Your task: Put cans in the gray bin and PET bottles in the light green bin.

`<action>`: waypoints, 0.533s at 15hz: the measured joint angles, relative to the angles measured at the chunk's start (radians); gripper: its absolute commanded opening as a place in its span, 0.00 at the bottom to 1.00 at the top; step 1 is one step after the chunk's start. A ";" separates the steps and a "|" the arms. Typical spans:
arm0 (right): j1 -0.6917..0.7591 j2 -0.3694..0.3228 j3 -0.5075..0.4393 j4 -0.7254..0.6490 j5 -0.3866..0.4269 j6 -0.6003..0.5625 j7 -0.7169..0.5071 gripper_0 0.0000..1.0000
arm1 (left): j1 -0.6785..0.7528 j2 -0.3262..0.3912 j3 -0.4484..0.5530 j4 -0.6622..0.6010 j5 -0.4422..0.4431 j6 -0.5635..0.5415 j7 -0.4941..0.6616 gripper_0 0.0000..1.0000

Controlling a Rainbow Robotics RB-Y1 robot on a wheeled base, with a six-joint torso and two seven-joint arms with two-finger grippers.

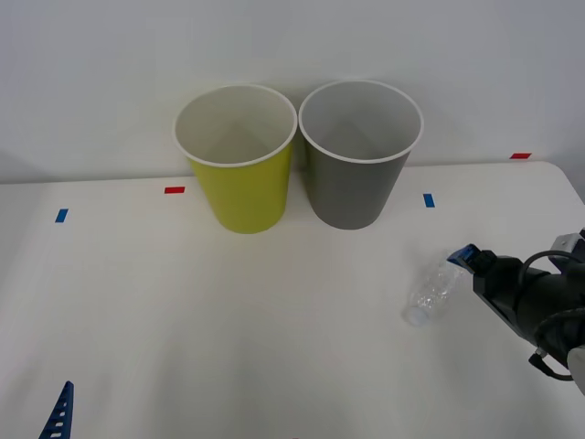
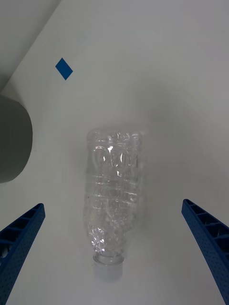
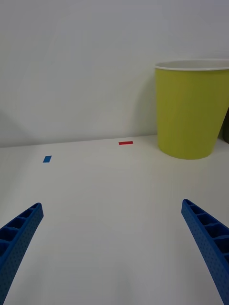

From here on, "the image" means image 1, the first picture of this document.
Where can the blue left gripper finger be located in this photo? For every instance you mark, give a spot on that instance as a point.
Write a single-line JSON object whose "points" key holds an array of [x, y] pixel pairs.
{"points": [[61, 414]]}

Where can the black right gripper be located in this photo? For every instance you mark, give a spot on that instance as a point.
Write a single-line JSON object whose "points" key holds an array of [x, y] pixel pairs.
{"points": [[507, 288]]}

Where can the clear plastic bottle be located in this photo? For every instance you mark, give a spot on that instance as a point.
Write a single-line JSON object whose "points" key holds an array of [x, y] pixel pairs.
{"points": [[432, 292]]}

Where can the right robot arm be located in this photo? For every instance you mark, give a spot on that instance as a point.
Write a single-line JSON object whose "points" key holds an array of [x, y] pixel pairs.
{"points": [[564, 315]]}

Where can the grey plastic bin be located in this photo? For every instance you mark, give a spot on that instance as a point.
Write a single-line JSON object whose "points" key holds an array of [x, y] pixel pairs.
{"points": [[352, 192]]}

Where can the yellow-green plastic bin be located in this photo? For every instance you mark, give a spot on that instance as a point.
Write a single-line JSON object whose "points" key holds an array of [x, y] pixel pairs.
{"points": [[247, 196]]}

